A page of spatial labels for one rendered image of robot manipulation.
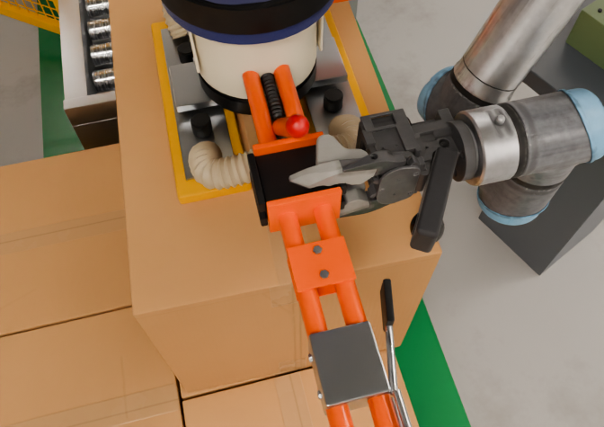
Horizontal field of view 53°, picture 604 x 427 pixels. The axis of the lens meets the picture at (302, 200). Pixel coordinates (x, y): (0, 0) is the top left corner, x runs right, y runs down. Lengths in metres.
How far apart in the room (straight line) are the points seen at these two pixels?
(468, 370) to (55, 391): 1.07
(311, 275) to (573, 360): 1.33
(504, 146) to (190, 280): 0.41
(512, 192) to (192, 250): 0.42
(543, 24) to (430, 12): 1.74
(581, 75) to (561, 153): 0.60
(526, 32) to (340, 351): 0.45
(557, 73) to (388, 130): 0.68
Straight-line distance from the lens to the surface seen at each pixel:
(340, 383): 0.58
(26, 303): 1.30
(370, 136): 0.68
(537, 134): 0.72
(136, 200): 0.85
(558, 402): 1.82
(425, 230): 0.64
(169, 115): 0.90
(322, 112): 0.88
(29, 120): 2.31
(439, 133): 0.72
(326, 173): 0.63
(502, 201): 0.85
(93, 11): 1.77
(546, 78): 1.31
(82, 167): 1.42
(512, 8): 0.81
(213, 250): 0.79
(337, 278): 0.61
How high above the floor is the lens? 1.65
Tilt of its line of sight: 59 degrees down
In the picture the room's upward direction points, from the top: straight up
